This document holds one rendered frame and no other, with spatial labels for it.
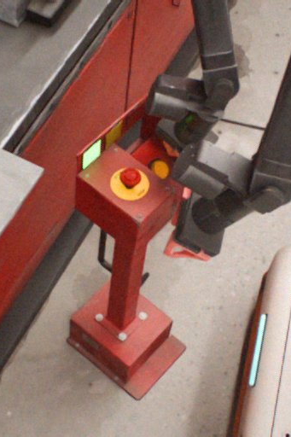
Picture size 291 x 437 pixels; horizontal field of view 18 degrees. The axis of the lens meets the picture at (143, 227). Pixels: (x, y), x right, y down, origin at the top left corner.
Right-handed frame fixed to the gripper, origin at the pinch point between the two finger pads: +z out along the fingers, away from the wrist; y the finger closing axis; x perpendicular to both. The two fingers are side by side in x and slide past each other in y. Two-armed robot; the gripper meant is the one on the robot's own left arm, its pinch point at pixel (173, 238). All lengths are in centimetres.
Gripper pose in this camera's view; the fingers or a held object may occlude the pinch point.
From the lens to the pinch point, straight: 137.1
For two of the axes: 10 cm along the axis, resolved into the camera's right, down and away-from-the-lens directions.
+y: -2.3, 8.2, -5.2
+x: 8.3, 4.5, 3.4
